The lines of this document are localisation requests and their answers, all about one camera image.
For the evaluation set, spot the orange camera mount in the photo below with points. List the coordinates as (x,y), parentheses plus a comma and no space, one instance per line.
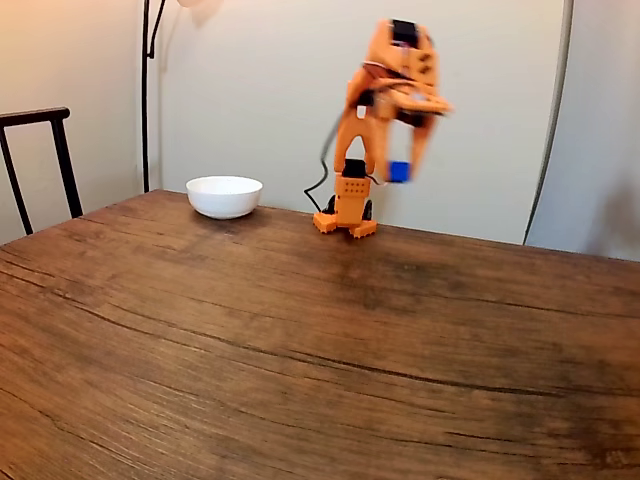
(425,104)

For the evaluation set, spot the black floor lamp stand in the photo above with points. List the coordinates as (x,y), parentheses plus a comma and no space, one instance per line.
(145,110)

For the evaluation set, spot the black chair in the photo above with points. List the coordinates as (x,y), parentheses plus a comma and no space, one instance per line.
(60,150)

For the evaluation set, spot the small blue cube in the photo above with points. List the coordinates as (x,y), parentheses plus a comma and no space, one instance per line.
(400,171)

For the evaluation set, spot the white bowl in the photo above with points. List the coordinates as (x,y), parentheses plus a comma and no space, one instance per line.
(224,197)

